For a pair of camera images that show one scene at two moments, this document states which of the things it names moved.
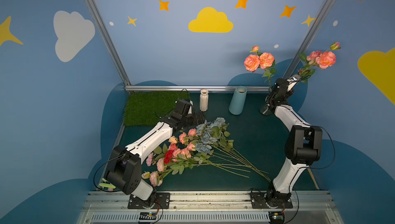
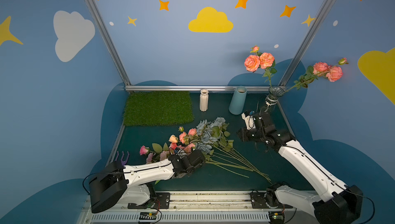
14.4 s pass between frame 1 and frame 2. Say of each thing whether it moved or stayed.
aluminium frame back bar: stayed
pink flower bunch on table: stayed
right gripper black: moved
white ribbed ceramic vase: stayed
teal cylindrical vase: stayed
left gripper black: moved
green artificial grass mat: stayed
